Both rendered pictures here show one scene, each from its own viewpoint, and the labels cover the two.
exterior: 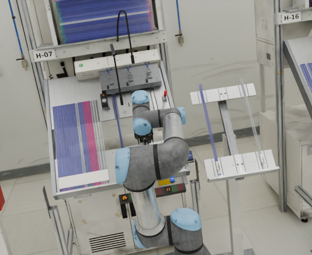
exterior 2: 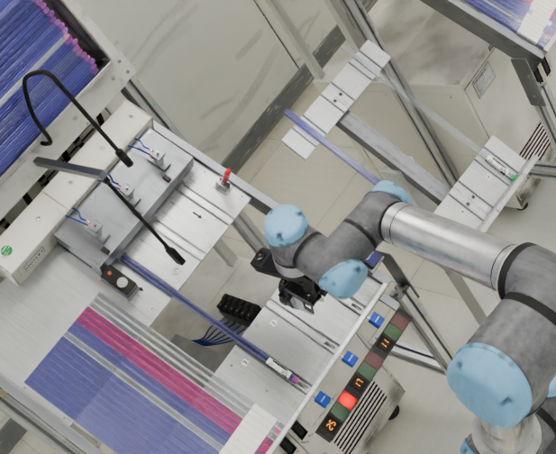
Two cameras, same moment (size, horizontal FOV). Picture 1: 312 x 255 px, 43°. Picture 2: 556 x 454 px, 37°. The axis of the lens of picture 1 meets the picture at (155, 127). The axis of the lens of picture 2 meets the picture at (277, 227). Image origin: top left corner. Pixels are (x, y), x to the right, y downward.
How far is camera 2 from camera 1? 0.78 m
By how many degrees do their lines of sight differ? 22
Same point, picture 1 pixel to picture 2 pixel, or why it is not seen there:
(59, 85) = not seen: outside the picture
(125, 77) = (118, 204)
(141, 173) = (552, 370)
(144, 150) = (522, 325)
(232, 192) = not seen: hidden behind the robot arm
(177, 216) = not seen: hidden behind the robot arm
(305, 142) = (467, 80)
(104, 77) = (77, 236)
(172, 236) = not seen: outside the picture
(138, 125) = (349, 281)
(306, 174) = (494, 131)
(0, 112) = not seen: outside the picture
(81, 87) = (41, 294)
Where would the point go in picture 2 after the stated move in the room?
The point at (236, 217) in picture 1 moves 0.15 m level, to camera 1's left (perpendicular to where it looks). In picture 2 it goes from (482, 289) to (450, 331)
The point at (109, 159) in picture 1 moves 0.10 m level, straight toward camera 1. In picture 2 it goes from (239, 382) to (269, 394)
